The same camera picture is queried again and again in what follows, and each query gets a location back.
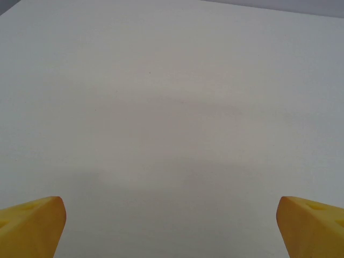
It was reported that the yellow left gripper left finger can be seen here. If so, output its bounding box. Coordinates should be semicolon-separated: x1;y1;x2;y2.
0;196;67;258

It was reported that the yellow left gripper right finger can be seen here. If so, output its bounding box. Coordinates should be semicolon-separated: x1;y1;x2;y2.
276;196;344;258

